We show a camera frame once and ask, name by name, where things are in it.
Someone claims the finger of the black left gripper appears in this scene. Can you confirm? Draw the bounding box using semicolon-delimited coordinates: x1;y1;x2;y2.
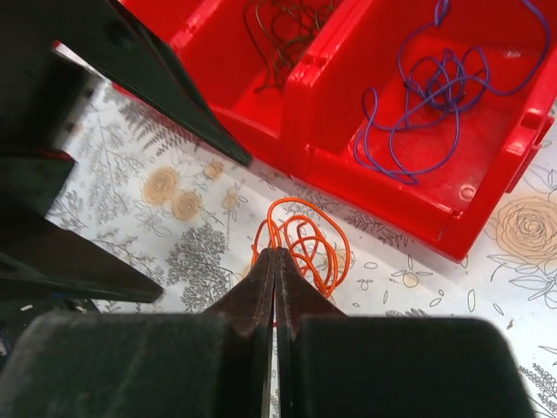
1;214;164;303

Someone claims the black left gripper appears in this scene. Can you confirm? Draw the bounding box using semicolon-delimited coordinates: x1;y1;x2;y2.
1;1;252;218

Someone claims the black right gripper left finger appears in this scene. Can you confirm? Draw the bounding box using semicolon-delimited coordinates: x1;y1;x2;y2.
1;249;276;417

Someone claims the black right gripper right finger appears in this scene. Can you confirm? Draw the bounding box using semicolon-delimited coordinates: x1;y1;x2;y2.
274;248;534;417

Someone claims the coloured wire bundle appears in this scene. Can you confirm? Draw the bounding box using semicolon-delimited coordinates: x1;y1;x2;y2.
249;196;352;300

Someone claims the dark brown wire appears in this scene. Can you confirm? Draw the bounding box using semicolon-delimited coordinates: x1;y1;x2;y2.
242;0;340;93

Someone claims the red plastic compartment tray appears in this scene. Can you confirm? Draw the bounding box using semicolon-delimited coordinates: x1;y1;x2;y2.
124;1;556;260

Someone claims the purple wire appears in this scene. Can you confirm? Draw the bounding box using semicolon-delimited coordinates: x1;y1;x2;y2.
352;0;552;185

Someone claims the floral patterned table mat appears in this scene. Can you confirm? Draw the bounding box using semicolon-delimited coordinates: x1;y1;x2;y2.
48;82;556;417

